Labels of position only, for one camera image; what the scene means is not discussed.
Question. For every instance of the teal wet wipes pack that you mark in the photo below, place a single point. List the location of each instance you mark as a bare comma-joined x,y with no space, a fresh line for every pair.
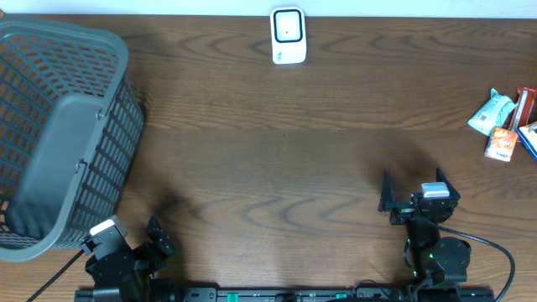
493,114

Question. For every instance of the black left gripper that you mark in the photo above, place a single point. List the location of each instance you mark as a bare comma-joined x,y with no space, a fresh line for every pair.
155,258

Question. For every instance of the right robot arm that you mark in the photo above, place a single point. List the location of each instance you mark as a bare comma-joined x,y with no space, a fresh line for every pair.
439,263

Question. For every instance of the white barcode scanner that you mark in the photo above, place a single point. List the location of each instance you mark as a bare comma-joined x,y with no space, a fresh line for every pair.
288,35

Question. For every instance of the red orange candy bar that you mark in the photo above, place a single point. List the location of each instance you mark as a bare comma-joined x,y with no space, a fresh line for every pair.
525,105

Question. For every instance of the grey plastic shopping basket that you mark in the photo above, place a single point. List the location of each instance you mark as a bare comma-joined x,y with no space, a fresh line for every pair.
70,128

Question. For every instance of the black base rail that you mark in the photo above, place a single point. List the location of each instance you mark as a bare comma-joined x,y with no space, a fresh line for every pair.
244,295

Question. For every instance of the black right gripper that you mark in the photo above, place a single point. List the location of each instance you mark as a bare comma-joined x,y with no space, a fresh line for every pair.
404,210

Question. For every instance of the yellow snack chip bag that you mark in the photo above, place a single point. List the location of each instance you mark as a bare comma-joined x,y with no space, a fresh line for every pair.
528,137

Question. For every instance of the small orange tissue pack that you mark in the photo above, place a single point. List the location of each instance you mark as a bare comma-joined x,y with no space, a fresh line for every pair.
501,144

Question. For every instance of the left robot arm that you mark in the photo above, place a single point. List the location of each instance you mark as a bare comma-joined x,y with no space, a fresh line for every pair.
125,274

